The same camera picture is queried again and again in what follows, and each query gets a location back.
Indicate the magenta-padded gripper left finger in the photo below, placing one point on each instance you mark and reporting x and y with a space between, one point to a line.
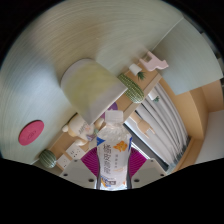
78 171

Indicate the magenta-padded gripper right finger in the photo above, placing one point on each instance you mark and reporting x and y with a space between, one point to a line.
148 171

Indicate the clear plastic drink bottle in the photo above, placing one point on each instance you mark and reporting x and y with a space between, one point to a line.
114 156

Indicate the round green cactus ornament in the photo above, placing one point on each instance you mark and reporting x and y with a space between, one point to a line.
48 158

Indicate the wooden windowsill ledge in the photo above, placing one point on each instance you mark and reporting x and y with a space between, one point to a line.
60 143

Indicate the beige plush mouse toy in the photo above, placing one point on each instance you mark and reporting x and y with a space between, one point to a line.
80 130

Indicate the white pleated curtain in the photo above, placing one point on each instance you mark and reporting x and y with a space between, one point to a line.
166 123

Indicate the flat round red coaster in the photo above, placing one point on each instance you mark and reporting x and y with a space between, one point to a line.
31 132

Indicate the round purple sign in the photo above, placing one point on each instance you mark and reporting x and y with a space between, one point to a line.
113 107

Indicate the small plant in white pot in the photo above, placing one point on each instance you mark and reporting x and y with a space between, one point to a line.
152 95
134 68

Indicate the tall green cactus ornament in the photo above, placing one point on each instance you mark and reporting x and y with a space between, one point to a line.
131 88

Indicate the pink horse figurine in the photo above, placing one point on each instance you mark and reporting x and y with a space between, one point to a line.
152 62

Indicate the green desk partition panel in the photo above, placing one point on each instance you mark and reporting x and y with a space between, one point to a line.
190 56

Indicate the white wall socket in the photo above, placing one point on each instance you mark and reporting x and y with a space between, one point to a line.
75 152
63 162

